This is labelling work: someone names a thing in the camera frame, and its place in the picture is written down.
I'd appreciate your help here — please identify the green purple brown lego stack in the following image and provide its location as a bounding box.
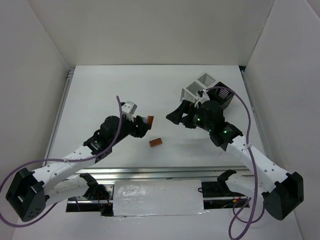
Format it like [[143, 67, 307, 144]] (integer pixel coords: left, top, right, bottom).
[[142, 115, 154, 125]]

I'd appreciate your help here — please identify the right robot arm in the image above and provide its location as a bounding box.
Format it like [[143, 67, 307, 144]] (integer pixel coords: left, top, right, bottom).
[[166, 100, 304, 221]]

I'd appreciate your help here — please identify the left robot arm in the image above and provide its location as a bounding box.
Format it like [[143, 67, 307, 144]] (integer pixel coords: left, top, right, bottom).
[[5, 114, 153, 226]]

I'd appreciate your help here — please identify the white slatted container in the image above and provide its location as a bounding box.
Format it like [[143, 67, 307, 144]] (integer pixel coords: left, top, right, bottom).
[[180, 72, 218, 103]]

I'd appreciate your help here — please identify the brown flat lego plate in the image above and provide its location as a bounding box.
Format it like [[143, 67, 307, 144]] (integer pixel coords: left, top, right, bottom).
[[149, 138, 163, 148]]

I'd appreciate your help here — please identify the black slatted container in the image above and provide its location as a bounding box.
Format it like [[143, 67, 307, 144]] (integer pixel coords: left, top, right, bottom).
[[206, 81, 234, 110]]

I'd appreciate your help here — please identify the white tape panel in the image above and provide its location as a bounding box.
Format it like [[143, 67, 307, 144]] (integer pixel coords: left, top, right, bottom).
[[113, 179, 205, 217]]

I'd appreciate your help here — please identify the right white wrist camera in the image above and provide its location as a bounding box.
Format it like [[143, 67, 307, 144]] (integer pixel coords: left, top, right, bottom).
[[194, 89, 210, 108]]

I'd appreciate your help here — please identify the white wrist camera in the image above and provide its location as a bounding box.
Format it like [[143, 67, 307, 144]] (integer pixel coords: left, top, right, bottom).
[[194, 89, 210, 108], [121, 101, 137, 122]]

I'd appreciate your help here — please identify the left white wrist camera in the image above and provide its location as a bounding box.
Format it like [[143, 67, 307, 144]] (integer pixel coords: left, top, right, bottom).
[[121, 101, 137, 122]]

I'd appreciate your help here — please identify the aluminium front rail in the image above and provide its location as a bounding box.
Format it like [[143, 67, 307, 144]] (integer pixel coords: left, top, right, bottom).
[[70, 166, 252, 183]]

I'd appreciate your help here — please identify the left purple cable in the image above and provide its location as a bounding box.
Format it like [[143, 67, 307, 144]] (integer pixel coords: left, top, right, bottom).
[[0, 95, 126, 228]]

